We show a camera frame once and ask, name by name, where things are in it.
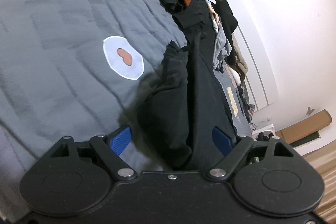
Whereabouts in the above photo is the grey quilted bedspread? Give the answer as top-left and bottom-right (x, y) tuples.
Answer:
(1, 0), (186, 222)

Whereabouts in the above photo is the black printed t-shirt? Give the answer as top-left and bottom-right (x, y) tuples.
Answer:
(137, 32), (236, 170)

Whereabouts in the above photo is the black hoodie on pile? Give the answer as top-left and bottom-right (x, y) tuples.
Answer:
(211, 0), (238, 66)

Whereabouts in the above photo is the folded beige blanket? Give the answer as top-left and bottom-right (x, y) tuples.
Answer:
(231, 34), (248, 81)

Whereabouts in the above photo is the grey sweatshirt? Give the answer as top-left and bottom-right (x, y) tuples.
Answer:
(213, 25), (232, 71)

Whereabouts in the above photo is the white headboard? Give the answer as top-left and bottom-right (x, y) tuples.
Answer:
(211, 0), (278, 111)

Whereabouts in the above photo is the white pillow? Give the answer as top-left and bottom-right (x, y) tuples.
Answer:
(228, 67), (241, 86)

